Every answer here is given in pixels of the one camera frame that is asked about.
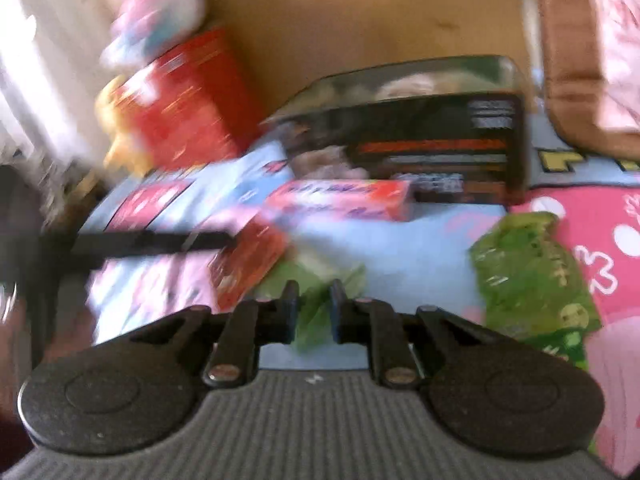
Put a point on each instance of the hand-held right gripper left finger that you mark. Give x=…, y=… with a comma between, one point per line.
x=291, y=316

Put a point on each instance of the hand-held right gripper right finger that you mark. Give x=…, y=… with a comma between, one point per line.
x=337, y=317

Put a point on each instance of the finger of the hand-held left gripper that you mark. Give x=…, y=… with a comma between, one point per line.
x=150, y=249

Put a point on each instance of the green snack packet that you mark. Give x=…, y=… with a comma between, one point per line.
x=312, y=325

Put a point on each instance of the small red snack box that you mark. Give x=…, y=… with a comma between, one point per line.
x=250, y=260

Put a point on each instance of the flat red snack packet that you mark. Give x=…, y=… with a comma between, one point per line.
x=145, y=205

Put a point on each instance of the printed blanket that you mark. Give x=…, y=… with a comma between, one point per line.
x=415, y=255

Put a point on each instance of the flat pink red snack box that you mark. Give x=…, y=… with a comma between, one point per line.
x=340, y=200

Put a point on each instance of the yellow snack packet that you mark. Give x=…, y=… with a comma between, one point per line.
x=117, y=110

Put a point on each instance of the large red snack box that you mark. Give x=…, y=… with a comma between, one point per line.
x=192, y=100

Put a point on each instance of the green snack bag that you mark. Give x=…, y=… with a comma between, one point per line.
x=535, y=280

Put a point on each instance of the large black snack box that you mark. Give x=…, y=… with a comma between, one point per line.
x=425, y=135

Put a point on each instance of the pastel snack bag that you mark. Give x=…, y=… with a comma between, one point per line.
x=155, y=15

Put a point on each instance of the brown cardboard box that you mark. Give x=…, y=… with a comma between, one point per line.
x=360, y=15

